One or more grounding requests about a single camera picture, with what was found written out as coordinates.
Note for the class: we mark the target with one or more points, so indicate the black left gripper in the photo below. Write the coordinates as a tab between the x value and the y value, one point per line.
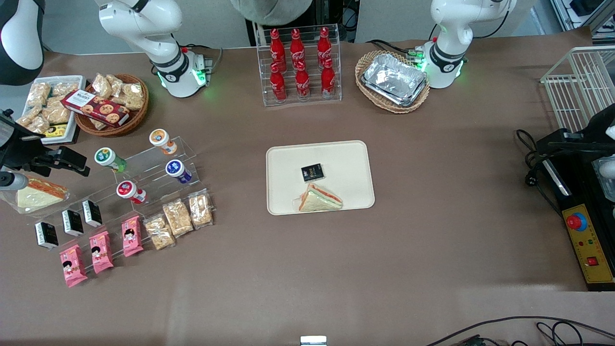
589	136

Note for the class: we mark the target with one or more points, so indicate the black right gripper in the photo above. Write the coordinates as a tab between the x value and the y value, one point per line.
23	150

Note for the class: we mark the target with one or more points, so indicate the green gum bottle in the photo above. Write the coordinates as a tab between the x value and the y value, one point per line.
106	157

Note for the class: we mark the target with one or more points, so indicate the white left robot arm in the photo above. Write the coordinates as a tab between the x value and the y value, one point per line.
449	53

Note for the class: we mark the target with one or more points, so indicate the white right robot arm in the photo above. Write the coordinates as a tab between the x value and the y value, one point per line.
144	29

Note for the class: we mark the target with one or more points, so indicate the white rectangular tray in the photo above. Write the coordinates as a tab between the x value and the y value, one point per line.
72	132

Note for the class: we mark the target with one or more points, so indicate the red gum bottle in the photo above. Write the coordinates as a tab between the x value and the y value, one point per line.
127	189

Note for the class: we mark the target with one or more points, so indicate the orange gum bottle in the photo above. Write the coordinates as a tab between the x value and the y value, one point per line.
159	138

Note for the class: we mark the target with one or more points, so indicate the blue gum bottle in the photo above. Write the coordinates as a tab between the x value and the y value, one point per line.
176	169

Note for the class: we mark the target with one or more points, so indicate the cream plastic tray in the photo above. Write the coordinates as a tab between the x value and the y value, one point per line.
346	163

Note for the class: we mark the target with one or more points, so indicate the yellow black snack pack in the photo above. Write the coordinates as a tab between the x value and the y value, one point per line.
55	130

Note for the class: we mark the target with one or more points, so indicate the wrapped triangle sandwich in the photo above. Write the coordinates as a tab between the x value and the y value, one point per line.
38	196
319	199

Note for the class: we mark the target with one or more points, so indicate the small black box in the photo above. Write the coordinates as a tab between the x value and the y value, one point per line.
46	235
92	213
73	222

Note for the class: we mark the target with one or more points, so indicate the red cookie box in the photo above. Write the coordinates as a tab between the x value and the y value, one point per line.
96	108

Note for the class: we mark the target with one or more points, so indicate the brown wicker basket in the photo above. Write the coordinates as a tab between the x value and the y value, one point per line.
137	117

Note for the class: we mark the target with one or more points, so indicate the clear acrylic stepped stand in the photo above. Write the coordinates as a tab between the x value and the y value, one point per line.
151	166

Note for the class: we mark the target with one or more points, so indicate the yellow black control box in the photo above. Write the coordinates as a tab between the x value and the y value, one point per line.
588	240

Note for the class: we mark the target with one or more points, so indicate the pink snack pack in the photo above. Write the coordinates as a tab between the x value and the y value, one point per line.
101	252
132	236
73	265

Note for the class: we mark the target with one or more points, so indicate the clear cracker pack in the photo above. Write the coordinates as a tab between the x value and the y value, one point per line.
178	218
200	209
159	232

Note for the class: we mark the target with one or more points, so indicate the metal equipment shelf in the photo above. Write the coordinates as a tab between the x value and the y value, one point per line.
584	19

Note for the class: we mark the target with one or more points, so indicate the stacked foil containers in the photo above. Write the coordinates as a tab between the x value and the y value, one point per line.
394	79

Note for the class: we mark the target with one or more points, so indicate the clear acrylic bottle rack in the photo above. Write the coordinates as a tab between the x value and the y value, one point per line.
262	72

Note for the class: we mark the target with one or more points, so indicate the red cola bottle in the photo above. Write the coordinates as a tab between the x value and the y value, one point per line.
278	84
277	48
302	81
328	79
297	47
324	45

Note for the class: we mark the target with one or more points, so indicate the light wicker basket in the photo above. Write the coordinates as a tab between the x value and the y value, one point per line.
365	65

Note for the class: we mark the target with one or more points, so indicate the black chocolate pack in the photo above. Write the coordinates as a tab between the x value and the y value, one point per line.
312	172

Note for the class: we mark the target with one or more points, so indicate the small silver device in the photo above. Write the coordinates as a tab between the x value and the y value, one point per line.
313	340

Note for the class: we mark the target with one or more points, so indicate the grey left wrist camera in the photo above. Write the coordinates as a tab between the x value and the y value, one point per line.
608	180

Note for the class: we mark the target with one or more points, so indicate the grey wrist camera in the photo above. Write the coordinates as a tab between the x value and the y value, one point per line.
608	180
13	181

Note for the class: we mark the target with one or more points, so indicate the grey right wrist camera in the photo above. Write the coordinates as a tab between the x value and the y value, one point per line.
13	181

